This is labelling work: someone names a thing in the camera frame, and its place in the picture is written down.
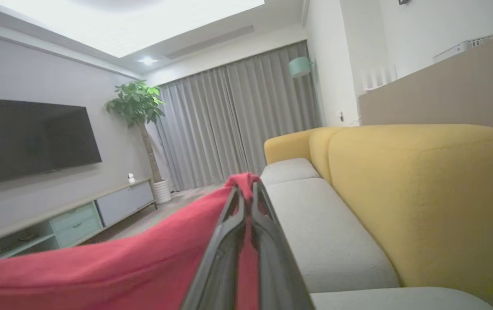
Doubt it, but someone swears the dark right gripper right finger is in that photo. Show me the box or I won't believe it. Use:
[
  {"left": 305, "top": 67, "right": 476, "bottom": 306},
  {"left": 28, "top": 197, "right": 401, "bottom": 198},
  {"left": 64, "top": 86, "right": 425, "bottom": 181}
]
[{"left": 250, "top": 180, "right": 316, "bottom": 310}]

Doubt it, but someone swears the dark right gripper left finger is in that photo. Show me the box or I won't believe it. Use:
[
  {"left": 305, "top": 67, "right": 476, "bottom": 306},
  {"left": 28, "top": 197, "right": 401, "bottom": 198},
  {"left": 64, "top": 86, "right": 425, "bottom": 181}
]
[{"left": 179, "top": 185, "right": 248, "bottom": 310}]

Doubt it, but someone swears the red shorts white side stripe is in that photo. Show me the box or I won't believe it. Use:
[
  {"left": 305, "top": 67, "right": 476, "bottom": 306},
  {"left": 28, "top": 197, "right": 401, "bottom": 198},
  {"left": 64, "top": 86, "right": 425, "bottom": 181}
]
[{"left": 0, "top": 172, "right": 269, "bottom": 310}]

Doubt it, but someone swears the white ribbed plant pot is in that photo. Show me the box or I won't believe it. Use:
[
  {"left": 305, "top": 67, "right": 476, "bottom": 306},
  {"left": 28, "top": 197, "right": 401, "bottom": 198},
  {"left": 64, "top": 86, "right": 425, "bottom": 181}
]
[{"left": 152, "top": 179, "right": 173, "bottom": 205}]

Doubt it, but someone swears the yellow sofa armrest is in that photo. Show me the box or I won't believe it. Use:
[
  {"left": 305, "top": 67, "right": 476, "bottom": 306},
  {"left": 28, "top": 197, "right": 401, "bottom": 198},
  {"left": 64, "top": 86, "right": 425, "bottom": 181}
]
[{"left": 263, "top": 129, "right": 317, "bottom": 166}]

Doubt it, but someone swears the yellow sofa back cushion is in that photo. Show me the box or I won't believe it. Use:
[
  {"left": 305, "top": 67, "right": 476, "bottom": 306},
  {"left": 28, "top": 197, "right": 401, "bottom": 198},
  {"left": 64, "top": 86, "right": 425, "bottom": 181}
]
[
  {"left": 327, "top": 124, "right": 493, "bottom": 310},
  {"left": 308, "top": 126, "right": 351, "bottom": 186}
]

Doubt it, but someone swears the grey pleated curtain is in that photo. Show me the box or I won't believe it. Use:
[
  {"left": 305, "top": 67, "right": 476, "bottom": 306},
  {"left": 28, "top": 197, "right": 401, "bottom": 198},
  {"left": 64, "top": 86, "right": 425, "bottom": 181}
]
[{"left": 155, "top": 40, "right": 323, "bottom": 192}]

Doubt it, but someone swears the long low television cabinet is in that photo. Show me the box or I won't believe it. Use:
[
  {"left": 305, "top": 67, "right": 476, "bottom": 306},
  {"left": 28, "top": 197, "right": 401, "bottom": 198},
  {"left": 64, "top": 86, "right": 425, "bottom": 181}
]
[{"left": 0, "top": 178, "right": 158, "bottom": 264}]

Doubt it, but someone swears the green leafy indoor tree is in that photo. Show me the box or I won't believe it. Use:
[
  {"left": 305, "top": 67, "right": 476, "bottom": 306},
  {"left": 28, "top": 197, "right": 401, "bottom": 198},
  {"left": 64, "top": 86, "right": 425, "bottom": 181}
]
[{"left": 105, "top": 79, "right": 166, "bottom": 184}]

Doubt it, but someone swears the teal floor lamp shade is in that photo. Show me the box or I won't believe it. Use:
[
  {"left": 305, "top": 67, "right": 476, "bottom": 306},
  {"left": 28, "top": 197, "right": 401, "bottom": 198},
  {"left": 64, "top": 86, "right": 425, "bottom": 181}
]
[{"left": 288, "top": 56, "right": 314, "bottom": 79}]

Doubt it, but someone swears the black flat screen television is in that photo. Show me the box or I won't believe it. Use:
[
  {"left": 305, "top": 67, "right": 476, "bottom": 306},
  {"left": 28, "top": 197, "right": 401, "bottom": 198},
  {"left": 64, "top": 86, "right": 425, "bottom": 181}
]
[{"left": 0, "top": 96, "right": 103, "bottom": 187}]

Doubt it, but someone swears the white box device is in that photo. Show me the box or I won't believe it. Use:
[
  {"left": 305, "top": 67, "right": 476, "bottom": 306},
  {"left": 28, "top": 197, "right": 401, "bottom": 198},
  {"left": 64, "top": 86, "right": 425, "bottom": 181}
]
[{"left": 433, "top": 32, "right": 493, "bottom": 64}]

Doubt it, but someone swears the beige partition wall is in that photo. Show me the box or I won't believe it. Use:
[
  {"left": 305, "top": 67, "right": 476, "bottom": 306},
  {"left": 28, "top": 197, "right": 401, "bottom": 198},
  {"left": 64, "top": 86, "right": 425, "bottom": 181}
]
[{"left": 358, "top": 28, "right": 493, "bottom": 135}]

